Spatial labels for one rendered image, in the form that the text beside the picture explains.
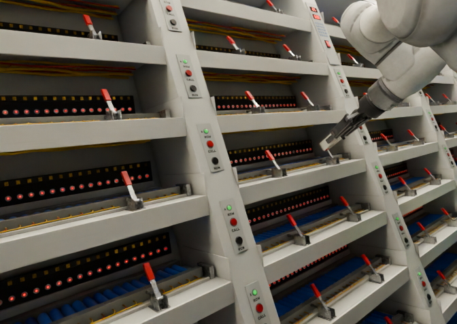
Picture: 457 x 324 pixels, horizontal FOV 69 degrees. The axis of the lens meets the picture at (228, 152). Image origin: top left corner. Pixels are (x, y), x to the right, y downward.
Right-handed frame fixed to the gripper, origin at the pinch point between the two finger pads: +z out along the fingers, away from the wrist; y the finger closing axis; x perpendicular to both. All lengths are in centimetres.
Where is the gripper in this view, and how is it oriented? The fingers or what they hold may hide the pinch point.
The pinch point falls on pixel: (330, 141)
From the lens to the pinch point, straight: 116.8
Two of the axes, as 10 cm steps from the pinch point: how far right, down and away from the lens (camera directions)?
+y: 7.7, -1.1, 6.3
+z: -4.8, 5.6, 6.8
